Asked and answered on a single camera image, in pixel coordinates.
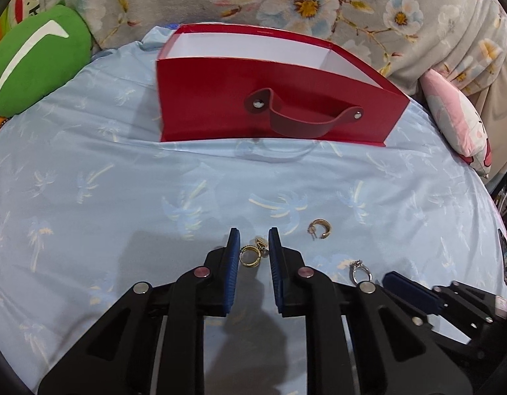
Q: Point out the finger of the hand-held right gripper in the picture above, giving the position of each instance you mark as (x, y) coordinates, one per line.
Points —
(467, 298)
(410, 293)

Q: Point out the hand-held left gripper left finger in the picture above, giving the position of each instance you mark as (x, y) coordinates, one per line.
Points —
(229, 271)

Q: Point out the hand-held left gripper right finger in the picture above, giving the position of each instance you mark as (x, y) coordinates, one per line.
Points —
(278, 271)

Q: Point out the dark flat object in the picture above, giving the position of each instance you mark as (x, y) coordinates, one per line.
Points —
(503, 255)

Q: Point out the small gold hoop ear cuff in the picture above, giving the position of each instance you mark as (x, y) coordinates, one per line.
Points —
(319, 228)

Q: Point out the pink and white plush cushion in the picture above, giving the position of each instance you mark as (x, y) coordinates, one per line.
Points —
(455, 115)

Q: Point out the green cushion with white stripe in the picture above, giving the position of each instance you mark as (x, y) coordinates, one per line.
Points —
(35, 66)

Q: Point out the colourful cartoon bed sheet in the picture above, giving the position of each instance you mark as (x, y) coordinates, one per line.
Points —
(14, 12)

